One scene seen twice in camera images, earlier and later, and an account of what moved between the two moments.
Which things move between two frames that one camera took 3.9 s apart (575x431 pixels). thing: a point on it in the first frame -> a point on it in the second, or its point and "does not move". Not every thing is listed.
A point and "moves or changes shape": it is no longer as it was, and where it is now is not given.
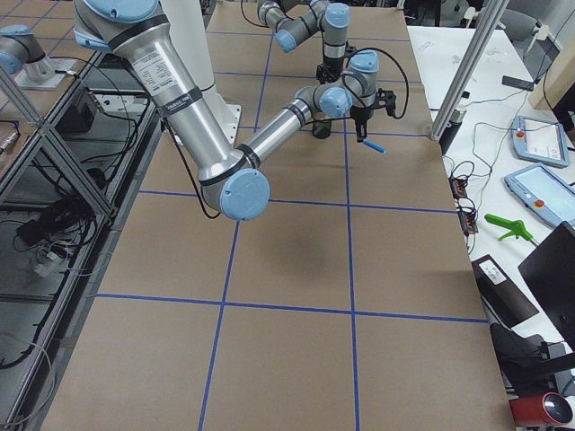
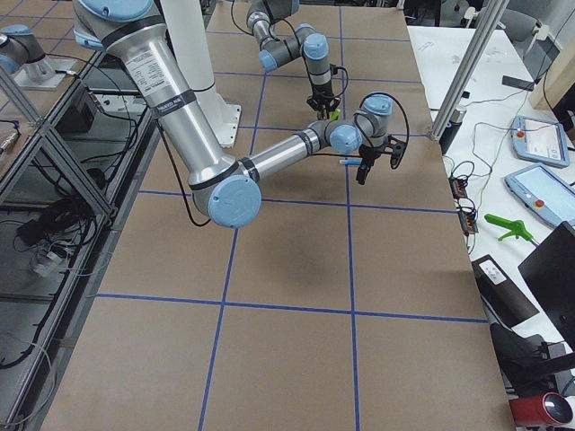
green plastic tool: [517, 227] does not move
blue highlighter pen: [375, 146] moves or changes shape
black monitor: [549, 272] does not move
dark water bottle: [446, 139] does not move
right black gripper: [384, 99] -> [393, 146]
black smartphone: [517, 83] does not move
